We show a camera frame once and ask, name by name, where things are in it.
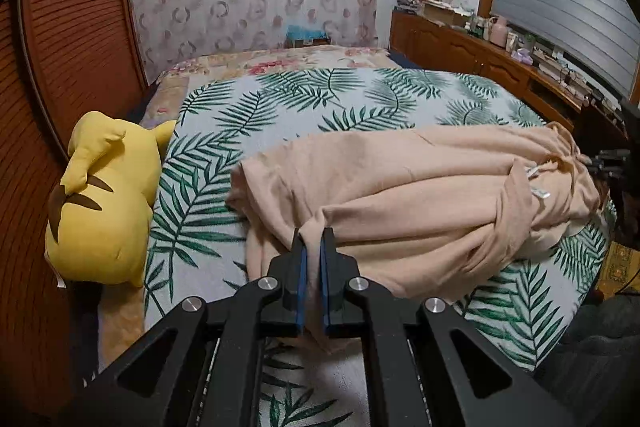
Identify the pink bottle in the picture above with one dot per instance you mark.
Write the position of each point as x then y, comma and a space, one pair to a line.
499, 30

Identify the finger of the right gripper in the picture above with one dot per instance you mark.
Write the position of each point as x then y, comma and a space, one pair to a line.
609, 164

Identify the wooden sideboard cabinet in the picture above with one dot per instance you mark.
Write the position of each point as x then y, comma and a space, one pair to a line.
430, 46

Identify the cardboard box on sideboard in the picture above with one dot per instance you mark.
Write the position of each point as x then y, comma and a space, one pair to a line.
444, 14

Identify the floral blanket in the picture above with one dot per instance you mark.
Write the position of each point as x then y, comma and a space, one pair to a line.
120, 310

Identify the purple small object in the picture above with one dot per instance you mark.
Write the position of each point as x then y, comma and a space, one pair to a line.
522, 56

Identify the blue item by curtain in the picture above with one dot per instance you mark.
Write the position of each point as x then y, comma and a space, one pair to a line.
301, 37

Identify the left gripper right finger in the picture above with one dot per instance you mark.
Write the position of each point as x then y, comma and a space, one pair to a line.
346, 296

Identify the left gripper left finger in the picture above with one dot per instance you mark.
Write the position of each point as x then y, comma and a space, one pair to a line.
285, 316

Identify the yellow plush toy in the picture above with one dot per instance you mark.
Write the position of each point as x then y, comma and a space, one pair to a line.
100, 213

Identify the beige knit garment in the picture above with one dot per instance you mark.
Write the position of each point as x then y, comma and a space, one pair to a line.
426, 212

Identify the green leaf print bedsheet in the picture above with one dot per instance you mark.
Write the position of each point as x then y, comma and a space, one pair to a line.
197, 242

